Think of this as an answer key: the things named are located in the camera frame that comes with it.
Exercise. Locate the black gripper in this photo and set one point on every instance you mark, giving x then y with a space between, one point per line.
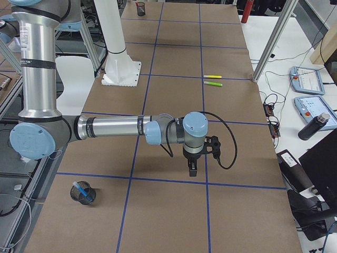
191 157

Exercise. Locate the blue marker pen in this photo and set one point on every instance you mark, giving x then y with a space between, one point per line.
80 189

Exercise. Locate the red white whiteboard marker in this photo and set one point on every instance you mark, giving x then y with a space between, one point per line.
140 7

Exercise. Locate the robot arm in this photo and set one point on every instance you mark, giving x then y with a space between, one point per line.
42 129

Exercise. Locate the green highlighter pen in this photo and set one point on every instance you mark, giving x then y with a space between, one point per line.
213 83

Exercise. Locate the yellow highlighter pen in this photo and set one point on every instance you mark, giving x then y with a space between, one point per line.
212 76

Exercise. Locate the black mesh pencil cup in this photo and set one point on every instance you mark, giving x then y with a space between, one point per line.
77 196

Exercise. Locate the black water bottle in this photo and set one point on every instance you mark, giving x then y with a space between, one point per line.
317 123

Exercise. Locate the black monitor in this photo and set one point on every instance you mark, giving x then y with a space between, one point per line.
319 163

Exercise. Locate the near teach pendant tablet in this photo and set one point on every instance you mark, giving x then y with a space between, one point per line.
313 105

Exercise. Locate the teach pendant tablet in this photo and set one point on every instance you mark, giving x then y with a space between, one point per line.
313 105
306 80

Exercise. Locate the far teach pendant tablet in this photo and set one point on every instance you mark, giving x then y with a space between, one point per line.
306 80

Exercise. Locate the white curved plastic sheet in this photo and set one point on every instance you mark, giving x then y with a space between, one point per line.
77 76

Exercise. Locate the black cup lying on side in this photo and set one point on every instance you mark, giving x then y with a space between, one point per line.
140 9

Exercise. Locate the red bottle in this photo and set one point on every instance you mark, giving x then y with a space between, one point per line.
247 11

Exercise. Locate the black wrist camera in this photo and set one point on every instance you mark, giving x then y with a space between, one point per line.
213 146

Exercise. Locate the white camera stand pillar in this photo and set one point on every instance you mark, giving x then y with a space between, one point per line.
120 69

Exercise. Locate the aluminium frame post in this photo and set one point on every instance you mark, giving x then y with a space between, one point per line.
275 35

